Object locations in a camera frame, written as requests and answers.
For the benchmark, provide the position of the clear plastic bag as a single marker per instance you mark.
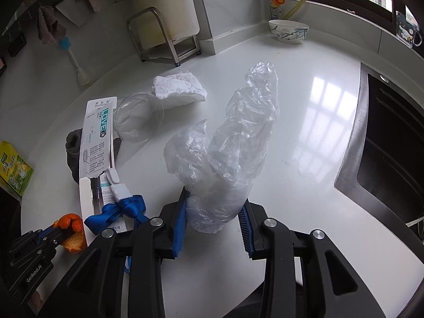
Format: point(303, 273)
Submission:
point(232, 145)

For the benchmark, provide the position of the yellow green drink pouch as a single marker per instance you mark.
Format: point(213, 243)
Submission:
point(15, 169)

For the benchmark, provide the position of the grey purple hanging cloth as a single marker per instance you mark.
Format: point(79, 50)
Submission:
point(49, 26)

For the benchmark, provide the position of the white patterned bowl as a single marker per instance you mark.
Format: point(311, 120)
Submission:
point(288, 31)

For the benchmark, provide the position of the blue ribbon bow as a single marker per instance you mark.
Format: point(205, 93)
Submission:
point(129, 207)

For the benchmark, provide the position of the black wall rail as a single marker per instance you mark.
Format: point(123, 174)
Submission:
point(16, 44)

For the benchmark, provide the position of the white crumpled tissue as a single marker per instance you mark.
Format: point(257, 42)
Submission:
point(179, 86)

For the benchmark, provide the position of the dark grey cloth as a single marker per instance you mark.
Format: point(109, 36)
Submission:
point(73, 152)

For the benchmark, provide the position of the white hanging sheet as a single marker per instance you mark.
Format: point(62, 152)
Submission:
point(71, 11)

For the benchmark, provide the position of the cartoon print cup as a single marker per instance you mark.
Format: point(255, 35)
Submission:
point(407, 29)

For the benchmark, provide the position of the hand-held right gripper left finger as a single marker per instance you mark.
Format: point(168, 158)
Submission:
point(179, 227)

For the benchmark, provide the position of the dark steel sink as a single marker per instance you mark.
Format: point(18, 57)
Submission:
point(391, 139)

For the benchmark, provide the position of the metal rack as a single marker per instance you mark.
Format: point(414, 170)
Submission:
point(165, 29)

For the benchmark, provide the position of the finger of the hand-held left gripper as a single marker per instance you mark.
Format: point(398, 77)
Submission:
point(63, 237)
point(49, 232)

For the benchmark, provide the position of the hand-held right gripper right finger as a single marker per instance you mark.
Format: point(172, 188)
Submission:
point(246, 235)

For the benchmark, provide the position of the orange peel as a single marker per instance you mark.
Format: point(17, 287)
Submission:
point(74, 241)

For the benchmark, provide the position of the white blue bottle brush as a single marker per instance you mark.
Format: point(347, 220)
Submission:
point(74, 64)

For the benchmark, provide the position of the clear plastic cup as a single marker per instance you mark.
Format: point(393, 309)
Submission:
point(139, 119)

